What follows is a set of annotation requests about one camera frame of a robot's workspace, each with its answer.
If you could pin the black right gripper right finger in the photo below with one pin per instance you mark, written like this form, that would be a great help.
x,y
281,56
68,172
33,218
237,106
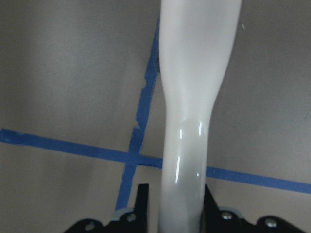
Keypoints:
x,y
210,213

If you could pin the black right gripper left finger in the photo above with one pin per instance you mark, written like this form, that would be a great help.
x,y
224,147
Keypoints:
x,y
141,208

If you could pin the white hand brush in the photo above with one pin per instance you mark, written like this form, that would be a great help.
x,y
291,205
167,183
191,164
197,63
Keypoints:
x,y
196,39

